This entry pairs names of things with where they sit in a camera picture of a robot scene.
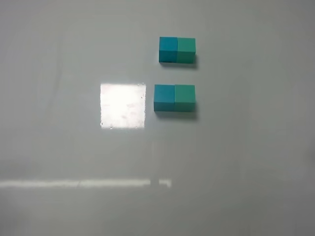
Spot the green template cube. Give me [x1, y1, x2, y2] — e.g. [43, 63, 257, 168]
[177, 37, 196, 64]

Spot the blue template cube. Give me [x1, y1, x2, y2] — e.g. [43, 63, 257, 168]
[158, 37, 178, 63]

